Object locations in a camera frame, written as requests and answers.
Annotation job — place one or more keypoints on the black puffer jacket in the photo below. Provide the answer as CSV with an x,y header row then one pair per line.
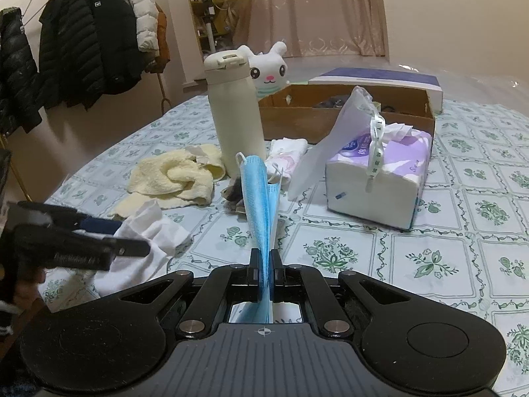
x,y
16,70
70,49

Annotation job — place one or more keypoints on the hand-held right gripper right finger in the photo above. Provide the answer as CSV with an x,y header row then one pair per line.
x,y
277,273

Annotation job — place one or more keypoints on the blue patterned flat box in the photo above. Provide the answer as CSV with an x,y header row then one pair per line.
x,y
372,75

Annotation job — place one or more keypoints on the beige curtain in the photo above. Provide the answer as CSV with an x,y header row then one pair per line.
x,y
314,8

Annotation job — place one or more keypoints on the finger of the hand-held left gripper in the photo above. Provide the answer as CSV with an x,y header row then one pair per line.
x,y
132,249
99,226

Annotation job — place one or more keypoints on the pale yellow towel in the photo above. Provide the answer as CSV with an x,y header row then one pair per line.
x,y
165,178

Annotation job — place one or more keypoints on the dark purple scrunchie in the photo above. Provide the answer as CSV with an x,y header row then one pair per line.
x,y
233,192

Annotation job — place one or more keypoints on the brown jacket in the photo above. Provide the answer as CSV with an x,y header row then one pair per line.
x,y
162,41

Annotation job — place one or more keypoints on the standing fan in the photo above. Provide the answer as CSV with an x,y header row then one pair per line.
x,y
239,8

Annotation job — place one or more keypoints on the white cloth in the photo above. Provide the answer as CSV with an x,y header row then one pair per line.
x,y
165,231

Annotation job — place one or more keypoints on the cream thermos bottle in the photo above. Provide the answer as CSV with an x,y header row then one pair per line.
x,y
235,124

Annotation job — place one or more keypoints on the white plush bunny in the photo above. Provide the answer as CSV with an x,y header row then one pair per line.
x,y
268,72

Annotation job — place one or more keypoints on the bookshelf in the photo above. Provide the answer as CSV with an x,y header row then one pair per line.
x,y
202,4

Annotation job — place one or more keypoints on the white puffer jacket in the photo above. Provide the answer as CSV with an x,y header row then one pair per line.
x,y
142,12

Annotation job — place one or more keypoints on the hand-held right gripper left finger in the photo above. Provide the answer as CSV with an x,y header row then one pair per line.
x,y
254,273

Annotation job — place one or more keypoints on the tissue pack in plastic wrap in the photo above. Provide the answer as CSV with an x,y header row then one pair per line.
x,y
372,190

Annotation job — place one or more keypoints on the dark grey cloth mask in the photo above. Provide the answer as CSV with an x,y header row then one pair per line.
x,y
334,101

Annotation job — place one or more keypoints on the metal clothes rack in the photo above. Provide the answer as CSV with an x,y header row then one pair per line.
x,y
18,173

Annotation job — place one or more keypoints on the clear plastic sheet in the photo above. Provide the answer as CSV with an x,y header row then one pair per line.
x,y
475,82

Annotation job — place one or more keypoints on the brown cardboard box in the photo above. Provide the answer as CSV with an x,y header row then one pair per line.
x,y
297,120

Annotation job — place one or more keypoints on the pink and white handkerchief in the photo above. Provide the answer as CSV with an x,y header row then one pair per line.
x,y
285,153

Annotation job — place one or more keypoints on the blue face mask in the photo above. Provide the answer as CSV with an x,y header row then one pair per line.
x,y
258,206

